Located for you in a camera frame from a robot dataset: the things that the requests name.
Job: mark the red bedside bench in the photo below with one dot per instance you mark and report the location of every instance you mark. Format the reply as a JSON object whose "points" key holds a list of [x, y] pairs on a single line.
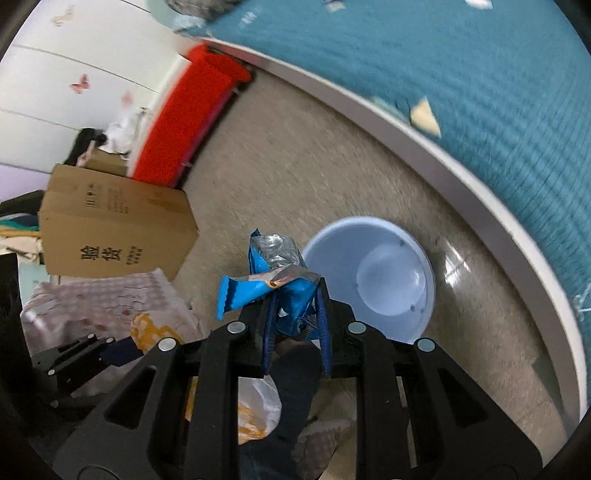
{"points": [[189, 111]]}

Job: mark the light blue trash bin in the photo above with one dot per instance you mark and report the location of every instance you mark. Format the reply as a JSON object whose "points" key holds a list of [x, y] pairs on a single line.
{"points": [[380, 270]]}

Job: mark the teal quilted bed mattress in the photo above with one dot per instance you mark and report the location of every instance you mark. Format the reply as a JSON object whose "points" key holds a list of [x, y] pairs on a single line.
{"points": [[508, 84]]}

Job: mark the pink checkered tablecloth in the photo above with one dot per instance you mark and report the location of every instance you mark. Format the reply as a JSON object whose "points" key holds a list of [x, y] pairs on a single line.
{"points": [[144, 307]]}

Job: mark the white plastic bag on bench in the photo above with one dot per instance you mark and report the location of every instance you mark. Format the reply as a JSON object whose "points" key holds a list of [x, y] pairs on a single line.
{"points": [[121, 133]]}

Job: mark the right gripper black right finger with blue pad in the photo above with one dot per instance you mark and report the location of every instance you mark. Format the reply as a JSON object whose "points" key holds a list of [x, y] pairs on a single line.
{"points": [[419, 415]]}

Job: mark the blue foil snack wrapper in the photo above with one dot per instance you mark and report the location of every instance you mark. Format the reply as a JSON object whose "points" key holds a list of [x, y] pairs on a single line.
{"points": [[275, 268]]}

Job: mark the large brown cardboard box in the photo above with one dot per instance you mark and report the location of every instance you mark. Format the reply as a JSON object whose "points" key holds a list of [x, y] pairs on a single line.
{"points": [[98, 225]]}

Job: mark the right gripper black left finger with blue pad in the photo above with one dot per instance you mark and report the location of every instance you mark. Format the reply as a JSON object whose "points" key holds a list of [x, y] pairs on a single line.
{"points": [[175, 414]]}

